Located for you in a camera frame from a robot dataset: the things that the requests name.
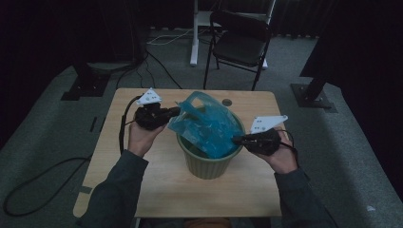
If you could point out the green plastic bin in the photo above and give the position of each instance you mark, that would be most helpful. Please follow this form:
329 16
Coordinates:
206 167

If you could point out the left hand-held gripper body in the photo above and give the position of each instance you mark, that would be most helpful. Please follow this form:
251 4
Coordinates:
150 117

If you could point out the black stand with base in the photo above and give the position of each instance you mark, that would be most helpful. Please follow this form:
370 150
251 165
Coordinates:
312 95
85 87

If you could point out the person's left hand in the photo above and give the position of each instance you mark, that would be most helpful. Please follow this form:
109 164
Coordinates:
142 139

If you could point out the black folding chair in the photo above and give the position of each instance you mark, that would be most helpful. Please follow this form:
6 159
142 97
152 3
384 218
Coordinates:
240 47

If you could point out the blue plastic bag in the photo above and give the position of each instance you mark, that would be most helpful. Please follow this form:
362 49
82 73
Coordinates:
209 129

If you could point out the person's right hand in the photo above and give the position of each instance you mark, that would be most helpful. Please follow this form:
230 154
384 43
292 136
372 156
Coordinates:
283 160

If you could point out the white paper scrap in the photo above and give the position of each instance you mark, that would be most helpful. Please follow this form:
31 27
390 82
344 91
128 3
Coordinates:
370 208

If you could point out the grey tape piece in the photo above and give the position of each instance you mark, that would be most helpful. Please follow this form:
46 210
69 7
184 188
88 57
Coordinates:
85 190

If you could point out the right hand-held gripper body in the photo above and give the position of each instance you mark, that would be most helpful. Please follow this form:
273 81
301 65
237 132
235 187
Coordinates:
266 141

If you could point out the black tape strip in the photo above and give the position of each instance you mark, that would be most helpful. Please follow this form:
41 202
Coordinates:
93 124

